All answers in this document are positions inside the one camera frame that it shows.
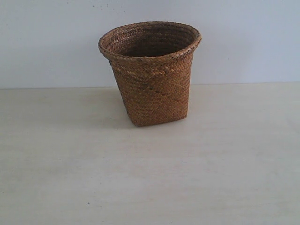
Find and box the brown woven wicker basket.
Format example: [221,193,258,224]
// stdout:
[98,21,202,127]

